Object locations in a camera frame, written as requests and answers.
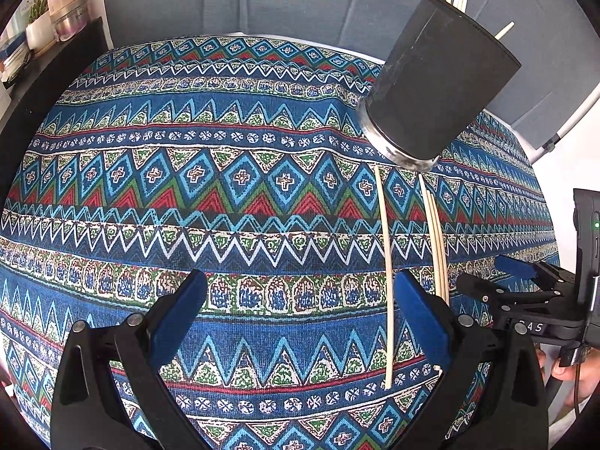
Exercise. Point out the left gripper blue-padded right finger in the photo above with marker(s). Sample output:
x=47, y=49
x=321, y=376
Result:
x=511, y=412

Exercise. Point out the pink lidded jar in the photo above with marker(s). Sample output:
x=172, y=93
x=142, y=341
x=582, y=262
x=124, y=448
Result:
x=68, y=17

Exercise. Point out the patterned blue tablecloth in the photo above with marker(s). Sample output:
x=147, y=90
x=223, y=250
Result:
x=243, y=158

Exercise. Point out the small potted succulent plant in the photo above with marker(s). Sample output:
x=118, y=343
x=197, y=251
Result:
x=40, y=31

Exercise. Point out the wooden chopstick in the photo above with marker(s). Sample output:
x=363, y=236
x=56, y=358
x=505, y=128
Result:
x=389, y=280
x=435, y=246
x=440, y=234

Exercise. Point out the black cylindrical utensil cup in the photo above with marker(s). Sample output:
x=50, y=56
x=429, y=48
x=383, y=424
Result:
x=443, y=71

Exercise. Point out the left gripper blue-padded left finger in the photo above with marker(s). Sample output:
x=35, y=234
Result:
x=87, y=409

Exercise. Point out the white backdrop stand pole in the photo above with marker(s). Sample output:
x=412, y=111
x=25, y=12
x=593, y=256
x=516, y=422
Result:
x=586, y=106

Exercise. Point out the grey-blue fabric backdrop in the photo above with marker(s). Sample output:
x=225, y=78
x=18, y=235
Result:
x=556, y=41

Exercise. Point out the person's right hand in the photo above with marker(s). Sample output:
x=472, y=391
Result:
x=588, y=376

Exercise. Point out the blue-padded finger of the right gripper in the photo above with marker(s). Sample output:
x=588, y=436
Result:
x=484, y=290
x=515, y=267

